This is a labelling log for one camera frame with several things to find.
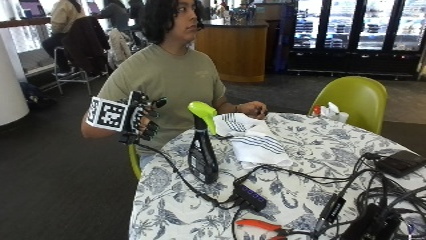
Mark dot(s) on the chair with dark jacket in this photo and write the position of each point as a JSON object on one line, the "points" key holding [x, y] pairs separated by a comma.
{"points": [[86, 43]]}

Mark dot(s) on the blue floral tablecloth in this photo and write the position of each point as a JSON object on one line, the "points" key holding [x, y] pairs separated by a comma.
{"points": [[310, 150]]}

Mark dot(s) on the the person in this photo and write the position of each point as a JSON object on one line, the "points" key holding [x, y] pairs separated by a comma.
{"points": [[168, 76]]}

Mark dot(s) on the green plastic chair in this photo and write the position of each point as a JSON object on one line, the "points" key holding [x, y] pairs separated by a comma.
{"points": [[134, 163], [354, 100]]}

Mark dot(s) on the white round column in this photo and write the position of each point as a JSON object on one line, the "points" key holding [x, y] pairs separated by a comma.
{"points": [[11, 83]]}

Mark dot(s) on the black adapter block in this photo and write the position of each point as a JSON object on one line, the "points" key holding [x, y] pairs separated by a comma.
{"points": [[330, 213]]}

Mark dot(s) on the white blue-striped cloth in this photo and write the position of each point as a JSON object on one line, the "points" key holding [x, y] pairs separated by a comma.
{"points": [[259, 146]]}

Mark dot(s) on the white marker cube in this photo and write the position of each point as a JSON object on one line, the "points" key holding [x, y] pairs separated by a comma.
{"points": [[108, 114]]}

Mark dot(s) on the small white cup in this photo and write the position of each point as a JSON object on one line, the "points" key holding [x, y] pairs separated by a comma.
{"points": [[342, 117]]}

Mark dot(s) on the red-capped small bottle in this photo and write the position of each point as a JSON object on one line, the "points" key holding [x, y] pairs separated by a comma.
{"points": [[315, 111]]}

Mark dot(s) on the glass-door display fridge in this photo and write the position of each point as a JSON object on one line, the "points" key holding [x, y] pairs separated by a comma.
{"points": [[354, 36]]}

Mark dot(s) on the black usb hub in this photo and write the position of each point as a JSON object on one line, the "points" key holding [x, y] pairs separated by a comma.
{"points": [[250, 197]]}

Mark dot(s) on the black spray bottle green trigger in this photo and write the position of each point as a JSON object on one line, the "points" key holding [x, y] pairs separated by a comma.
{"points": [[202, 156]]}

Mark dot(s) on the metal stool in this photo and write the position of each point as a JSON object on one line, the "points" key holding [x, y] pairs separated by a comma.
{"points": [[70, 75]]}

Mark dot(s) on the dark bag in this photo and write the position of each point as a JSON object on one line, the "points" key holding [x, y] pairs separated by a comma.
{"points": [[35, 95]]}

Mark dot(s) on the black electronics box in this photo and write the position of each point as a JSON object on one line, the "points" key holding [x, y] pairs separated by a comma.
{"points": [[373, 223]]}

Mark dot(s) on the white napkin holder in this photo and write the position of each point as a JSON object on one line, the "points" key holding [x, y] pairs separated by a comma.
{"points": [[330, 110]]}

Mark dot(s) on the flat black device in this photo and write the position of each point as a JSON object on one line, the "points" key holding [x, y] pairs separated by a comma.
{"points": [[401, 162]]}

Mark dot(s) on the wooden counter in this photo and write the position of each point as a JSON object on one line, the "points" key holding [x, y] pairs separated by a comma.
{"points": [[234, 50]]}

